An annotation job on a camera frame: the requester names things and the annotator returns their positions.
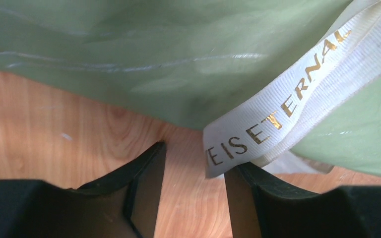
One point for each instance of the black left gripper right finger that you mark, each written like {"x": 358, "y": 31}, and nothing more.
{"x": 264, "y": 206}

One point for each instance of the peach green wrapping paper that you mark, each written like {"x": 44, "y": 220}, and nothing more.
{"x": 292, "y": 86}

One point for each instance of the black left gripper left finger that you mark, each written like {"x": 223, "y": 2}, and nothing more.
{"x": 121, "y": 204}

